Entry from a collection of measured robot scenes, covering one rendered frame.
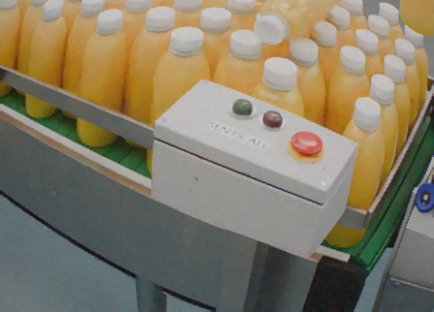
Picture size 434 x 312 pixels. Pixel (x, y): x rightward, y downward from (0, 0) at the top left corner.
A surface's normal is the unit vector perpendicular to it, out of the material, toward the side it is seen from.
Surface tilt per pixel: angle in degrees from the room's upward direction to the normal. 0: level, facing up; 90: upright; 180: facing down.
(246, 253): 90
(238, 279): 90
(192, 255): 90
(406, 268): 71
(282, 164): 0
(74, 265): 0
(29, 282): 0
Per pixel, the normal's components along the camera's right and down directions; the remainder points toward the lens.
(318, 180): 0.08, -0.80
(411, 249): -0.43, 0.20
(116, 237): -0.48, 0.49
